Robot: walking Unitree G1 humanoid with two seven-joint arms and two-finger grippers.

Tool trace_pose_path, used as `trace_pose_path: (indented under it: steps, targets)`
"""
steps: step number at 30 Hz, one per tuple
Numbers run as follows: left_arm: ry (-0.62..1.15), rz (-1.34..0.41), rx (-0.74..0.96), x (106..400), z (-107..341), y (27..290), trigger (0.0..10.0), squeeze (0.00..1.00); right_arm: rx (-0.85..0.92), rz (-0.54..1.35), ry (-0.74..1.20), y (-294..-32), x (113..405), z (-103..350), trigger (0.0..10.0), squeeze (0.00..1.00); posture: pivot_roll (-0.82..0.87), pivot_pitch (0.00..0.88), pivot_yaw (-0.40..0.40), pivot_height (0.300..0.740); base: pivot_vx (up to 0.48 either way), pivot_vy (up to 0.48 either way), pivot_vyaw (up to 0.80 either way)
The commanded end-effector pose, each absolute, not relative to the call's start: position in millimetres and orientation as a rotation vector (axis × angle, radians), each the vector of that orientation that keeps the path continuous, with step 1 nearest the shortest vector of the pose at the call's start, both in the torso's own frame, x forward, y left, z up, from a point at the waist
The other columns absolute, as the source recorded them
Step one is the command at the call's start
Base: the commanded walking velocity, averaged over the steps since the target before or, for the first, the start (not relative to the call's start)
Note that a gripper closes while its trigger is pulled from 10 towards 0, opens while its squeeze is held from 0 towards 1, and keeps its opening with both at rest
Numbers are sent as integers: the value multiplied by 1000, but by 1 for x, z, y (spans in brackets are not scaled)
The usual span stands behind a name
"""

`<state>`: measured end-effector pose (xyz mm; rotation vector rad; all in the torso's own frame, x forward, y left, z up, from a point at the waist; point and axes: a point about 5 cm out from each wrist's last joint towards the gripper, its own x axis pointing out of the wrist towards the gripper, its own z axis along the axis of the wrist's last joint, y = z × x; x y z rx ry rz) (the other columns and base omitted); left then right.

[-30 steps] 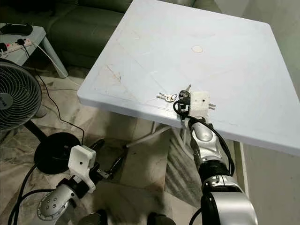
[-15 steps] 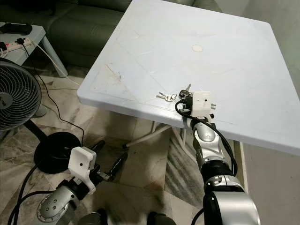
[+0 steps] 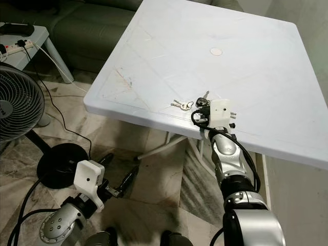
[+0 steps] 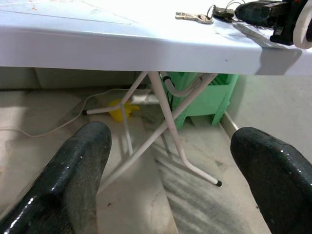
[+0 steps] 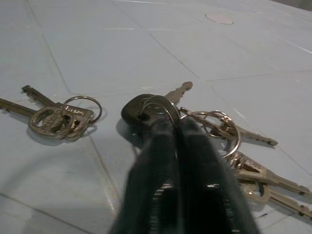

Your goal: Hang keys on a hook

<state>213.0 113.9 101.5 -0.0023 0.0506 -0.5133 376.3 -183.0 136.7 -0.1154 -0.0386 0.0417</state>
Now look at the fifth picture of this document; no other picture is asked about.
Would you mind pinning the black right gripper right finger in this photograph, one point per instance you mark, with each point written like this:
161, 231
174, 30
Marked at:
204, 180

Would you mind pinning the round grey disc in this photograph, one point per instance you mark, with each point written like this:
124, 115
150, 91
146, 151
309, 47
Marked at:
219, 18

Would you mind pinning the key bunch with black key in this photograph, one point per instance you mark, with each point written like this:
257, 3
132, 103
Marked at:
135, 112

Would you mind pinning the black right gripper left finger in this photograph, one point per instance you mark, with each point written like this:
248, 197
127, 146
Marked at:
156, 175

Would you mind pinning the small brass key bunch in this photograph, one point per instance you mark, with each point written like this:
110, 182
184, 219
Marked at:
53, 122

